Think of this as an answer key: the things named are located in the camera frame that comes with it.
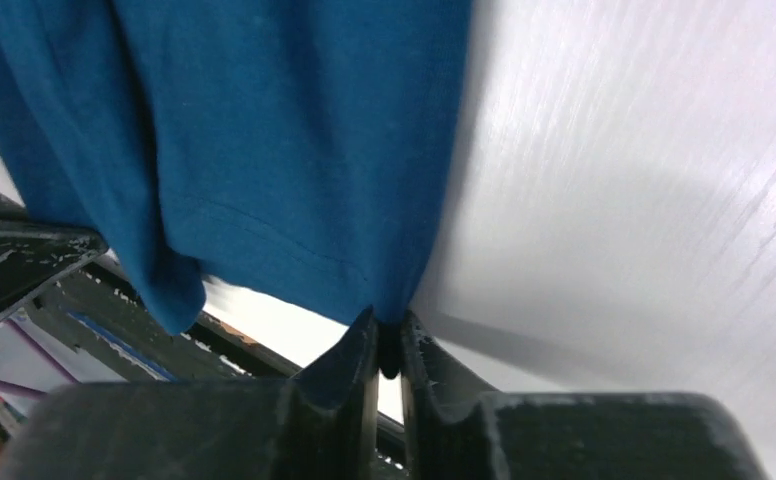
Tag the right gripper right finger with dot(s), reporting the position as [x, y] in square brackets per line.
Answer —
[458, 426]

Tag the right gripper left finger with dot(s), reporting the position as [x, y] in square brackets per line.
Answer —
[317, 424]

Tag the dark blue t shirt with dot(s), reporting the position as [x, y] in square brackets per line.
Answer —
[297, 148]

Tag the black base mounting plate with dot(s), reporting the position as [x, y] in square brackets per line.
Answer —
[52, 274]

